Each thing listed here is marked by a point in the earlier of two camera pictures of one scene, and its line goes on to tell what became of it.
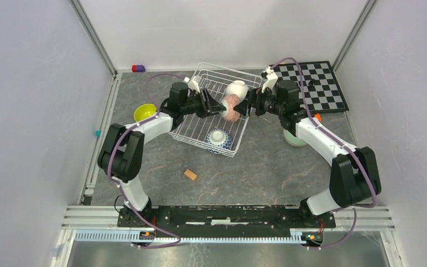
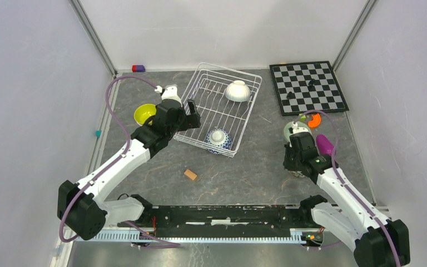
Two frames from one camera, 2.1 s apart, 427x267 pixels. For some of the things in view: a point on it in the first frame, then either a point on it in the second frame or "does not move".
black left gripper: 209,107 -> 190,121
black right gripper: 256,97 -> 287,164
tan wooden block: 190,174 does not move
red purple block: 138,68 does not move
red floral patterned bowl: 232,115 -> 298,173
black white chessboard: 322,92 does not move
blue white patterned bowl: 219,137 does not move
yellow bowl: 144,111 does not move
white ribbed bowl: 238,87 does not move
